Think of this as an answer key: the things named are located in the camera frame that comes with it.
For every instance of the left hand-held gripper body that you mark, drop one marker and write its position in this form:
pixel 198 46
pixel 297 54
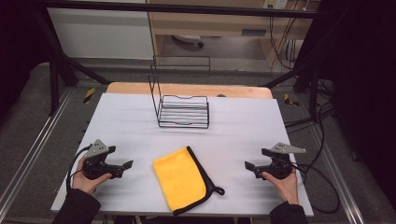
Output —
pixel 99 161

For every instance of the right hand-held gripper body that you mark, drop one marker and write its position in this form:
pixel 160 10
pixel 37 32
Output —
pixel 280 165

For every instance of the person's right hand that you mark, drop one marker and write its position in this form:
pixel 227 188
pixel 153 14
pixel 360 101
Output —
pixel 285 188

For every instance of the person's left hand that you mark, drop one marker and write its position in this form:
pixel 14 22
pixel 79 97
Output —
pixel 85 183

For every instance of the yellow cloth with black trim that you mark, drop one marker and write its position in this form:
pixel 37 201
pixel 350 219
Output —
pixel 180 180

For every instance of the yellow black striped tape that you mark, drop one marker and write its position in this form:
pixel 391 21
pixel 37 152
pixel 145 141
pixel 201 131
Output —
pixel 89 95
pixel 290 100

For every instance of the black curtain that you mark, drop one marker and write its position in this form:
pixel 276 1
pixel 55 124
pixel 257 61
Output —
pixel 364 93

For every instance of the white panel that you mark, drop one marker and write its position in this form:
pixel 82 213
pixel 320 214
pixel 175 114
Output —
pixel 99 34

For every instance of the chair base with wheel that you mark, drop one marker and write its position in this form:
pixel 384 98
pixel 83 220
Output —
pixel 188 39

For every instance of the white power strip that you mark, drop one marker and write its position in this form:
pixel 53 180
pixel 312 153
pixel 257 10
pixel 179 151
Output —
pixel 275 3

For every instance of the aluminium floor rail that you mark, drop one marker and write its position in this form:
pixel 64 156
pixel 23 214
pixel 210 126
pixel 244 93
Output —
pixel 339 180
pixel 34 143

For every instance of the black metal frame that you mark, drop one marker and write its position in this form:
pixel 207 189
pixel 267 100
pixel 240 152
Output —
pixel 56 71

